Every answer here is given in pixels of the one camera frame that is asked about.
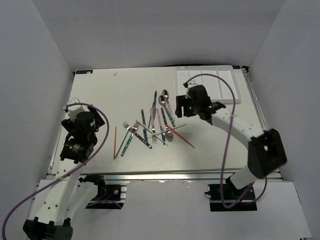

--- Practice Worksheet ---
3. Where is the pink handled spoon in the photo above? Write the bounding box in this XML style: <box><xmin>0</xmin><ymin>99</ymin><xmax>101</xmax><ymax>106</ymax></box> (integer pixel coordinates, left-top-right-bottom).
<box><xmin>162</xmin><ymin>89</ymin><xmax>175</xmax><ymax>120</ymax></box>

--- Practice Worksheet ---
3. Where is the teal handled spoon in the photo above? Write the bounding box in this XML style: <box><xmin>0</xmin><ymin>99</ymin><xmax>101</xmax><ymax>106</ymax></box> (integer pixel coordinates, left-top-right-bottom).
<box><xmin>158</xmin><ymin>95</ymin><xmax>176</xmax><ymax>127</ymax></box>

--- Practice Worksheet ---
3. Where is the orange chopstick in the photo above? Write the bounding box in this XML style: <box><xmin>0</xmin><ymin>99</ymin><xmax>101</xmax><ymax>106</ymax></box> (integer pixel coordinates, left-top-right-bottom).
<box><xmin>168</xmin><ymin>126</ymin><xmax>195</xmax><ymax>148</ymax></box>
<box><xmin>113</xmin><ymin>126</ymin><xmax>117</xmax><ymax>160</ymax></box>

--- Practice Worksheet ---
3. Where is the dark handled spoon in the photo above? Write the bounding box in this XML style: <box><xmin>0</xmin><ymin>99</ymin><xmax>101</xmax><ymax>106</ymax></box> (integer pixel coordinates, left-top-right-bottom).
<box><xmin>161</xmin><ymin>107</ymin><xmax>174</xmax><ymax>142</ymax></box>

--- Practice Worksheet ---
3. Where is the teal handled knife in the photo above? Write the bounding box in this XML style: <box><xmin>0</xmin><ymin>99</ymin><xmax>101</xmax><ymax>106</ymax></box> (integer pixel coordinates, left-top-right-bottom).
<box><xmin>152</xmin><ymin>90</ymin><xmax>158</xmax><ymax>119</ymax></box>

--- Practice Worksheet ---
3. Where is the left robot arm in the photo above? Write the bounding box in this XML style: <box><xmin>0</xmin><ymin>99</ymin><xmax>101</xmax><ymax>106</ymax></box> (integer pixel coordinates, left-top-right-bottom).
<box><xmin>23</xmin><ymin>102</ymin><xmax>109</xmax><ymax>240</ymax></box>

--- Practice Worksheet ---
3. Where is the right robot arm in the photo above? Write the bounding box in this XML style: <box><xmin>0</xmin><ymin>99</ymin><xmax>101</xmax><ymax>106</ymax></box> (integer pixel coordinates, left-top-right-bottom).
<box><xmin>175</xmin><ymin>85</ymin><xmax>288</xmax><ymax>200</ymax></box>

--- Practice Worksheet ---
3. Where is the white divided utensil tray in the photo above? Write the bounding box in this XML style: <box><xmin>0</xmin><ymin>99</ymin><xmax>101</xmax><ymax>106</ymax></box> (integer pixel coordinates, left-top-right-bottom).
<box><xmin>176</xmin><ymin>65</ymin><xmax>241</xmax><ymax>104</ymax></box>

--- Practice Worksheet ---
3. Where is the teal chopstick middle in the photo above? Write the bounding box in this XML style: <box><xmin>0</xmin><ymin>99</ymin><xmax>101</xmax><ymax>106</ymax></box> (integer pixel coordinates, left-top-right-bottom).
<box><xmin>148</xmin><ymin>108</ymin><xmax>154</xmax><ymax>129</ymax></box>

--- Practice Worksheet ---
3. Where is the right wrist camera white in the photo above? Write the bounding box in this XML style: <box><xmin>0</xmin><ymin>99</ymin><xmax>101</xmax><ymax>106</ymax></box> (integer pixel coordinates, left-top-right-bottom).
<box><xmin>183</xmin><ymin>81</ymin><xmax>198</xmax><ymax>88</ymax></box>

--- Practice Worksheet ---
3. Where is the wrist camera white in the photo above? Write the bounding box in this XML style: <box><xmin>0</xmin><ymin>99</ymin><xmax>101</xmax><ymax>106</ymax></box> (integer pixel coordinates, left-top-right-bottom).
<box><xmin>63</xmin><ymin>97</ymin><xmax>86</xmax><ymax>122</ymax></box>
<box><xmin>183</xmin><ymin>81</ymin><xmax>198</xmax><ymax>88</ymax></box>

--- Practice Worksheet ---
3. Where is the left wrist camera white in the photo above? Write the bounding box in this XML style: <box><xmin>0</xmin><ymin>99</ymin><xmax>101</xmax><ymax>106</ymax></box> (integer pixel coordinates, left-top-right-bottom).
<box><xmin>63</xmin><ymin>97</ymin><xmax>86</xmax><ymax>122</ymax></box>

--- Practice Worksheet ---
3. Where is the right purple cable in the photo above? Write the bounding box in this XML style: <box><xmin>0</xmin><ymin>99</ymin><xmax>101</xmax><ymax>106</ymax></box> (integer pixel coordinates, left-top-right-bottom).
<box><xmin>186</xmin><ymin>72</ymin><xmax>268</xmax><ymax>209</ymax></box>

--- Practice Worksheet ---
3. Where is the purple cable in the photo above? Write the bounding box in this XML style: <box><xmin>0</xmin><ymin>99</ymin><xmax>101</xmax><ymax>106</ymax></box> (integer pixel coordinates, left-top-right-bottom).
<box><xmin>186</xmin><ymin>72</ymin><xmax>268</xmax><ymax>209</ymax></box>
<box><xmin>1</xmin><ymin>102</ymin><xmax>111</xmax><ymax>240</ymax></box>

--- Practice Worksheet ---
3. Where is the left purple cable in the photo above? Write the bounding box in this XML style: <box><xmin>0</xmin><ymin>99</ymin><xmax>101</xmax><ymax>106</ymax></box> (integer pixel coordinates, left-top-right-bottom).
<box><xmin>1</xmin><ymin>102</ymin><xmax>111</xmax><ymax>240</ymax></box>

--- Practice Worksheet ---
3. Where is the dark speckled handled fork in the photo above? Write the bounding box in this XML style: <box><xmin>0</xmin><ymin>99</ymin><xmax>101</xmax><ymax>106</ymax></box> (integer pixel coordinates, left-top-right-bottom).
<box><xmin>122</xmin><ymin>121</ymin><xmax>152</xmax><ymax>149</ymax></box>

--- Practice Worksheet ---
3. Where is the pink handled fork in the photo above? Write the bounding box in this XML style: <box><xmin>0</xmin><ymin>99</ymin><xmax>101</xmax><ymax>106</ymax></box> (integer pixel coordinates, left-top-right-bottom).
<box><xmin>150</xmin><ymin>107</ymin><xmax>156</xmax><ymax>134</ymax></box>

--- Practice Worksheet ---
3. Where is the teal handled fork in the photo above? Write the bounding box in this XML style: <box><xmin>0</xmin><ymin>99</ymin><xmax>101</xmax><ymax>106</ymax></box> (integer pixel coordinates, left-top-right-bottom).
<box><xmin>121</xmin><ymin>124</ymin><xmax>138</xmax><ymax>157</ymax></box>

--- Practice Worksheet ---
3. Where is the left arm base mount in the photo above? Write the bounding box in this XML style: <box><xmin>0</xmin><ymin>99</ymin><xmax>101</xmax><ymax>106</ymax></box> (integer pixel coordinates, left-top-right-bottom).
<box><xmin>78</xmin><ymin>174</ymin><xmax>127</xmax><ymax>210</ymax></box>

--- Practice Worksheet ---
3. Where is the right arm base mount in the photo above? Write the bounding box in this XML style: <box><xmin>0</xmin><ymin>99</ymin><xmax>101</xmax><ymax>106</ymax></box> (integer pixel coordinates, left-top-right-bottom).
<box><xmin>204</xmin><ymin>184</ymin><xmax>258</xmax><ymax>212</ymax></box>

